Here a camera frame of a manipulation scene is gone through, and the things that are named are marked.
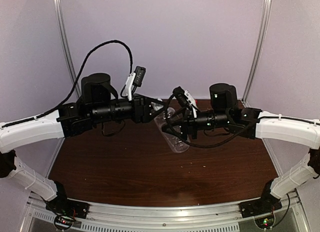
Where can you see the small cola bottle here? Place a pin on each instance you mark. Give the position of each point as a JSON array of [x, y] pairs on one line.
[[196, 104]]

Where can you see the frame post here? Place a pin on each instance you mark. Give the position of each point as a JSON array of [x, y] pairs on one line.
[[64, 40], [264, 23]]

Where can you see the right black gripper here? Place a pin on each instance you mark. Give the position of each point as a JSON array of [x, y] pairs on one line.
[[188, 126]]

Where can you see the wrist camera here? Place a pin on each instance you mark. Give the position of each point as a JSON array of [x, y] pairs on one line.
[[134, 80], [186, 100]]

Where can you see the aluminium front frame rail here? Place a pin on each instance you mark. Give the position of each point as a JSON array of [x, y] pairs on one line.
[[215, 217]]

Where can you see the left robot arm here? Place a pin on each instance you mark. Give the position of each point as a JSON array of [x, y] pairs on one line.
[[98, 104]]

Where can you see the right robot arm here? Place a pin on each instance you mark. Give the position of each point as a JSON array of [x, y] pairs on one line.
[[250, 123]]

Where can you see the left rear frame post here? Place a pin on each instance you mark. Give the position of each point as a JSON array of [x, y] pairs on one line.
[[64, 40]]

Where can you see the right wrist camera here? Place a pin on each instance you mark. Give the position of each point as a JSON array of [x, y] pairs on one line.
[[186, 100]]

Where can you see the right rear frame post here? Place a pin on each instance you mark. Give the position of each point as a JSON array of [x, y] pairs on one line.
[[264, 23]]

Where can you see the large clear plastic bottle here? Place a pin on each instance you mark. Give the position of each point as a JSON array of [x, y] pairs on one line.
[[175, 144]]

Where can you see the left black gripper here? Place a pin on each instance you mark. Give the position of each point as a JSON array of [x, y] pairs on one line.
[[141, 111]]

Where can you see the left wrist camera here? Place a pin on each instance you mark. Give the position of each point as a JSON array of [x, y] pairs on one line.
[[134, 80]]

